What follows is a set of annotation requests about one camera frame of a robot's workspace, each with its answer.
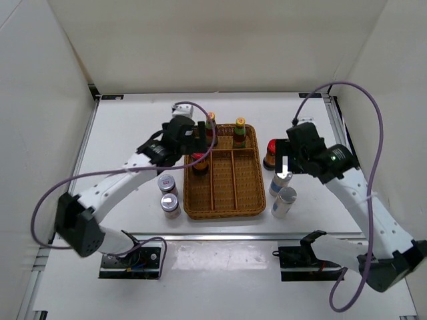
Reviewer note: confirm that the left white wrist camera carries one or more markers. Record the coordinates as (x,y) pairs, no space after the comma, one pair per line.
(185,110)

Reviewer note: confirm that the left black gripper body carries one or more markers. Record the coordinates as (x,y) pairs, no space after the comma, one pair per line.
(191,140)

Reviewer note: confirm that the red-lid chili jar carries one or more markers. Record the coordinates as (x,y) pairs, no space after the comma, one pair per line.
(269,161)
(200,168)

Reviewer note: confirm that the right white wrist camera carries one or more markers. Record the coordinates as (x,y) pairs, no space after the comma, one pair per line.
(299,121)

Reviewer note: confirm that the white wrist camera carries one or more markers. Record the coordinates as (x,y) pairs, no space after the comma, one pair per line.
(299,121)
(185,110)

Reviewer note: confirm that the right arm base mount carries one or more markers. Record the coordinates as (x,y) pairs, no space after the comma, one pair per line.
(298,263)

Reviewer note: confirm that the silver-top white shaker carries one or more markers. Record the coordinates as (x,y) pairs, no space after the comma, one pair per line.
(279,181)
(285,198)

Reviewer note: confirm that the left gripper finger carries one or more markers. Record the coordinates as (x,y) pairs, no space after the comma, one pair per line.
(201,141)
(191,149)

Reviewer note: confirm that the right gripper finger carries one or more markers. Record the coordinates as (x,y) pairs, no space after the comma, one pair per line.
(294,167)
(283,156)

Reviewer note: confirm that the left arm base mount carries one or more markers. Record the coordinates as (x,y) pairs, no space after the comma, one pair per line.
(145,263)

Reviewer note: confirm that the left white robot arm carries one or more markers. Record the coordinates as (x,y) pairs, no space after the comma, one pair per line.
(78,217)

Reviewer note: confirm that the yellow-cap sauce bottle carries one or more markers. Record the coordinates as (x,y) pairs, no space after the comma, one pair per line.
(239,136)
(211,131)

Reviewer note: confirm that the wicker divided basket tray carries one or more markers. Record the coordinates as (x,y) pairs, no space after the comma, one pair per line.
(232,186)

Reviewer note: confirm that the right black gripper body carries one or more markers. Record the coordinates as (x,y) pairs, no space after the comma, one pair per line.
(297,153)

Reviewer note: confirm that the white-lid spice jar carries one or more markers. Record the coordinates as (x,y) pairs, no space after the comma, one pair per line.
(170,205)
(166,184)

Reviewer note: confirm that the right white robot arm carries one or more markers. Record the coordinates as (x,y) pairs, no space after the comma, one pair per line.
(394,254)

